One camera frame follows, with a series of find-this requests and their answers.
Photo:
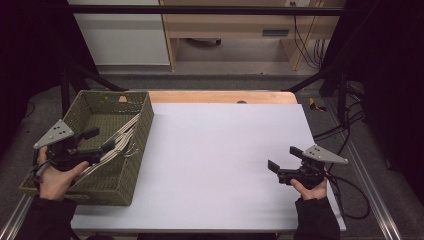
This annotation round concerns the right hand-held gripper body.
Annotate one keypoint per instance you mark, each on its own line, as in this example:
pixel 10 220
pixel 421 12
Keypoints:
pixel 308 175

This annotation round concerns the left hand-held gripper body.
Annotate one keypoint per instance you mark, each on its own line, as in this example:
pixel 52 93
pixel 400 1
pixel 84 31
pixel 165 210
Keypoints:
pixel 65 155

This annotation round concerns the beige clothes hanger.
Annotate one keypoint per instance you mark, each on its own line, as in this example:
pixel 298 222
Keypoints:
pixel 125 135
pixel 100 162
pixel 131 120

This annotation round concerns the green woven basket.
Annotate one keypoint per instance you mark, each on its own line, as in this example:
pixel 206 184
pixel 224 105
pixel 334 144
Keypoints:
pixel 96 106

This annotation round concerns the person's right hand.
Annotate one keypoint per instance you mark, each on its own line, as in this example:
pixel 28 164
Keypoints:
pixel 315 194

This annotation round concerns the person's left hand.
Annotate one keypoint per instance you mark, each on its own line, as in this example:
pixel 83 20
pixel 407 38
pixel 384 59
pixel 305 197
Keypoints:
pixel 55 183

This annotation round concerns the yellow and black tool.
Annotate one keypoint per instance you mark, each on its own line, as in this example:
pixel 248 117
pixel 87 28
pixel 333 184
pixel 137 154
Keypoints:
pixel 315 105

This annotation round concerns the white cabinet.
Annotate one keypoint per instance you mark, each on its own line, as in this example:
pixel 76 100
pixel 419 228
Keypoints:
pixel 123 40

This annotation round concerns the dark curtain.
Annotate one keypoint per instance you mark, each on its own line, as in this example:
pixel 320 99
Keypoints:
pixel 30 50
pixel 390 66

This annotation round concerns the black chair base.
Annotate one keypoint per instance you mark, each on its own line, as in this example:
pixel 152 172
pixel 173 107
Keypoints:
pixel 203 42

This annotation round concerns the wooden desk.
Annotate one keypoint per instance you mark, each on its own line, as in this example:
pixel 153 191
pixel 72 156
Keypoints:
pixel 226 26

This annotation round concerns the black frame leg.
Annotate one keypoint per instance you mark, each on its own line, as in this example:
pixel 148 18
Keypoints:
pixel 65 96
pixel 342 100

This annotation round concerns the aluminium rail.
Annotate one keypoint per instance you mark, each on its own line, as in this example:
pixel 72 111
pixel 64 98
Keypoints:
pixel 383 220
pixel 15 220

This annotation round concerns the black horizontal frame bar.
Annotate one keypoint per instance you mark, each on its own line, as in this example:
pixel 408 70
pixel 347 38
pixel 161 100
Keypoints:
pixel 200 10

